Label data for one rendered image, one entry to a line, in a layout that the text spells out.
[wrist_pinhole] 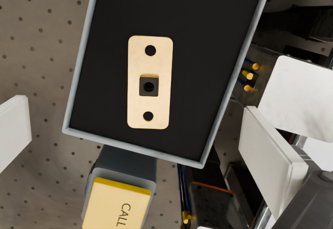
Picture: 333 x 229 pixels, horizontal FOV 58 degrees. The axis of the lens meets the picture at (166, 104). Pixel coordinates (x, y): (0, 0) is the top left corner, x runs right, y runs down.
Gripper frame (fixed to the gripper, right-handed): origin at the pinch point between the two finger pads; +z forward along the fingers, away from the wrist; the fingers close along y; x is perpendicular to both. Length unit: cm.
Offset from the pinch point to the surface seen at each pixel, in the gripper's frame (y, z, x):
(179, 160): 3.5, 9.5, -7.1
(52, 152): -26, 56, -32
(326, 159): 28.4, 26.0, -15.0
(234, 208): 14.9, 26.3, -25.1
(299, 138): 23.1, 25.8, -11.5
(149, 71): 0.4, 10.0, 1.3
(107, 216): -3.4, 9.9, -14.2
